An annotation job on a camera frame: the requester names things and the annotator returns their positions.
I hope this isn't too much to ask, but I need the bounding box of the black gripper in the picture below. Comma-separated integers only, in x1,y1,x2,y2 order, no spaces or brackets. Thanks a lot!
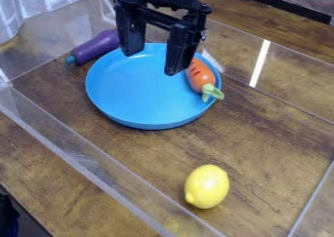
115,0,211,76

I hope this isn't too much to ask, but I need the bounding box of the orange toy carrot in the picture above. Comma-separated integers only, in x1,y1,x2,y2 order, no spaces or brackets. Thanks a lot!
187,58,224,101

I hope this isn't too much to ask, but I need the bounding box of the blue round tray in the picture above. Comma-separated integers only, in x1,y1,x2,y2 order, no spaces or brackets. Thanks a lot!
84,43,221,130

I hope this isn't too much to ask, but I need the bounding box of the purple toy eggplant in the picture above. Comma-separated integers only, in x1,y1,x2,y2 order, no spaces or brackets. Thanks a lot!
65,29,120,64

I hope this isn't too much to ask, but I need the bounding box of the black baseboard strip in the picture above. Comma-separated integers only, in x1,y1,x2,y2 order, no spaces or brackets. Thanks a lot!
251,0,332,24

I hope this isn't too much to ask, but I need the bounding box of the white patterned curtain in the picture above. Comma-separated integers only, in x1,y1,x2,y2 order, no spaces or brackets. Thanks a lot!
0,0,119,45

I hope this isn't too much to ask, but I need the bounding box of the yellow toy lemon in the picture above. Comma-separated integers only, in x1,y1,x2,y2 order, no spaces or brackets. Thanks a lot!
184,165,229,209

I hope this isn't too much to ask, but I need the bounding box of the clear acrylic enclosure wall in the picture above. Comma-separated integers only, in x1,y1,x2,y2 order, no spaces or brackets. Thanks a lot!
0,0,334,237

